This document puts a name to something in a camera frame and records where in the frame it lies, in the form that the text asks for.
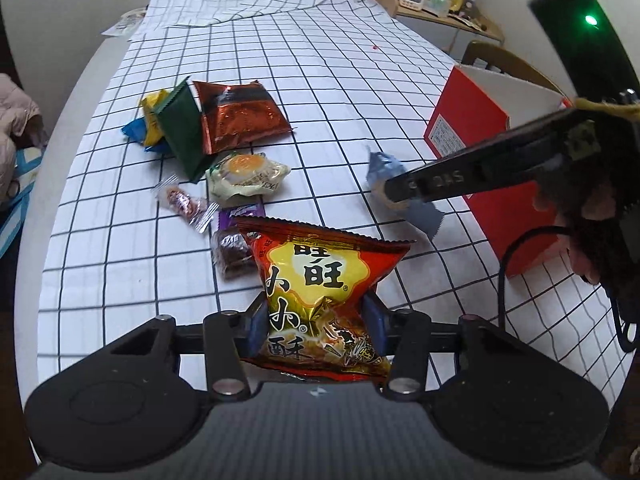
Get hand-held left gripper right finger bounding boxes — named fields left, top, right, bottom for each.
left=361, top=292, right=531, bottom=402

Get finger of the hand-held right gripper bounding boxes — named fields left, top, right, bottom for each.
left=383, top=109, right=601, bottom=207

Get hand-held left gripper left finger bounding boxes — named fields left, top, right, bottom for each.
left=102, top=292, right=271, bottom=403

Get red and yellow snack bag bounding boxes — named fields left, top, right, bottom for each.
left=234, top=216, right=417, bottom=387

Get red cardboard box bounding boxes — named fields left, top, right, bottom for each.
left=423, top=63, right=582, bottom=279

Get grey-blue snack packet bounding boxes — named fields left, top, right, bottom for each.
left=365, top=146, right=447, bottom=241

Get copper foil snack packet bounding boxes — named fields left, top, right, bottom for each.
left=192, top=79, right=294, bottom=157

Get green snack packet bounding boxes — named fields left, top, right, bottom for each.
left=151, top=76, right=217, bottom=184

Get person's right hand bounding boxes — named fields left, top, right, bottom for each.
left=532, top=172, right=632, bottom=286

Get brown cake packet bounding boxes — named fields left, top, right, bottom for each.
left=209, top=227, right=261, bottom=281

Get wooden chair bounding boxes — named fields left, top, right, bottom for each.
left=459, top=39, right=567, bottom=99

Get purple snack packet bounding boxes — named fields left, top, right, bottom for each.
left=217, top=199, right=265, bottom=231

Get small clear candy wrapper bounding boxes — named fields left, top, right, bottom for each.
left=152, top=174, right=221, bottom=235

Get wooden desk shelf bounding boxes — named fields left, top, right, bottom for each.
left=345, top=0, right=506, bottom=47

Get egg yolk pastry packet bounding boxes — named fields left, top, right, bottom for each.
left=205, top=152, right=292, bottom=206

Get white checked tablecloth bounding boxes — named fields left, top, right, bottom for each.
left=37, top=0, right=626, bottom=397

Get blue snack packet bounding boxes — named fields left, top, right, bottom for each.
left=120, top=117, right=172, bottom=154

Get yellow snack packet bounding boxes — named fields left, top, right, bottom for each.
left=139, top=88, right=172, bottom=148

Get blue and white bag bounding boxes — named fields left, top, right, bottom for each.
left=0, top=144, right=47, bottom=257

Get pink padded jacket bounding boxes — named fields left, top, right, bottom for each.
left=0, top=72, right=47, bottom=207

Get black cable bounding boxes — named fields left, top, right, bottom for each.
left=497, top=225, right=640, bottom=354

